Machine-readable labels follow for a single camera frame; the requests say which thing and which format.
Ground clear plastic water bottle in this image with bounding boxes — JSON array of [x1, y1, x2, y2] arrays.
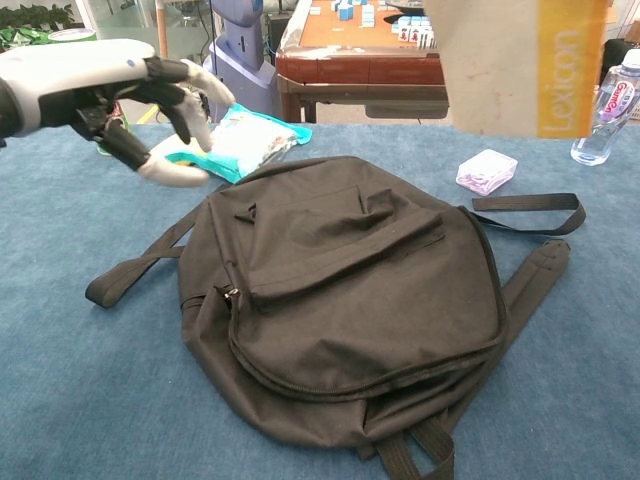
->
[[570, 48, 640, 167]]

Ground light wooden pole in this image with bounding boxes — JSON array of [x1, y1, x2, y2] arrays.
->
[[155, 0, 174, 59]]

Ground clear box of purple clips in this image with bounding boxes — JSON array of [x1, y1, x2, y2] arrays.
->
[[455, 148, 519, 196]]

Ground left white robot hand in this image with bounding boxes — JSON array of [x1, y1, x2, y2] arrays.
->
[[0, 38, 236, 189]]

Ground green Pringles can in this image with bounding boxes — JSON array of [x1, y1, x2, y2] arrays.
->
[[48, 28, 99, 44]]

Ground teal snack packet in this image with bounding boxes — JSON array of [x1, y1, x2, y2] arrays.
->
[[164, 103, 312, 182]]

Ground black fabric backpack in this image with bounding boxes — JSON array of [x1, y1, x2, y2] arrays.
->
[[84, 155, 587, 480]]

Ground brown mahjong table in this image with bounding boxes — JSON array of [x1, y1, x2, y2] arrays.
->
[[274, 0, 451, 124]]

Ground blue felt table cover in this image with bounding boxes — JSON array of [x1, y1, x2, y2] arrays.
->
[[0, 122, 640, 480]]

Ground green potted plants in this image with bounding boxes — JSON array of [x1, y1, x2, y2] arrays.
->
[[0, 3, 76, 31]]

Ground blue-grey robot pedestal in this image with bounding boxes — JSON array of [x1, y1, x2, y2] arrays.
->
[[202, 0, 284, 124]]

